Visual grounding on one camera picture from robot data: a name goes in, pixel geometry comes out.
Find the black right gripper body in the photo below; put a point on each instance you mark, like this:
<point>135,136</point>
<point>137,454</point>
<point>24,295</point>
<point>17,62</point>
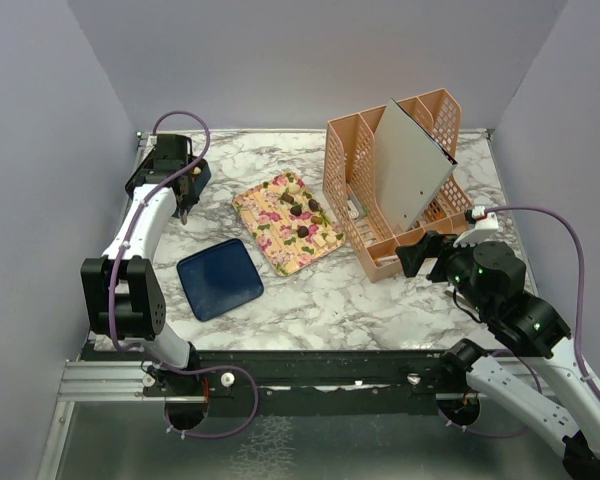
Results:
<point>453,265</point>

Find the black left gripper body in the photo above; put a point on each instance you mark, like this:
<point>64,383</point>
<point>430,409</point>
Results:
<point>191,197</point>

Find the brown rectangular chocolate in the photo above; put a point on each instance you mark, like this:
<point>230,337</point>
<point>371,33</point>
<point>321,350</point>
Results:
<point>287,198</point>

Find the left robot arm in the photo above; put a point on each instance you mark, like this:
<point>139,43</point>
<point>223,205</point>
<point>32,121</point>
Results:
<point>123,297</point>

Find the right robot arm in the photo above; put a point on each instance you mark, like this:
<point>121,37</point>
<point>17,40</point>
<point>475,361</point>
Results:
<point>491,278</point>

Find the blue chocolate box with insert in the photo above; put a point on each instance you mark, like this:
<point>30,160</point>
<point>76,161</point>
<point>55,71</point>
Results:
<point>200,180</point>

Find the white rectangular chocolate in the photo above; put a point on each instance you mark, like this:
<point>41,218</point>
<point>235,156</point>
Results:
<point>319,241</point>

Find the dark oval chocolate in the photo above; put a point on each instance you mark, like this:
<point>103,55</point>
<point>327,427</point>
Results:
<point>314,206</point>

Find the glue stick with yellow cap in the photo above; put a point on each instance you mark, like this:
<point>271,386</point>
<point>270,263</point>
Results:
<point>386,259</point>

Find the stapler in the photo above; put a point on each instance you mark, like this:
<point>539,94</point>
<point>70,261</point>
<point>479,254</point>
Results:
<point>451,294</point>

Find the peach plastic desk organizer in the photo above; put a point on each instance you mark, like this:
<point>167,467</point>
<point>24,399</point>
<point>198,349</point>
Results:
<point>349,181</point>

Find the grey board in organizer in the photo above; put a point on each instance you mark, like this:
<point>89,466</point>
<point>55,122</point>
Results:
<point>410,167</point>

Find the floral serving tray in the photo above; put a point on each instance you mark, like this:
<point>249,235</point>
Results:
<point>269,221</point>

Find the blue box lid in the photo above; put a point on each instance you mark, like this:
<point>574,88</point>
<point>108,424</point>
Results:
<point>219,279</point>

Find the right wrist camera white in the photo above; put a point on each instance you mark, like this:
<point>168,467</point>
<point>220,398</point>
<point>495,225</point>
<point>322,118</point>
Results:
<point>482,225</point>

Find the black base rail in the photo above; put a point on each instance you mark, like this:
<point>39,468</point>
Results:
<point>311,383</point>

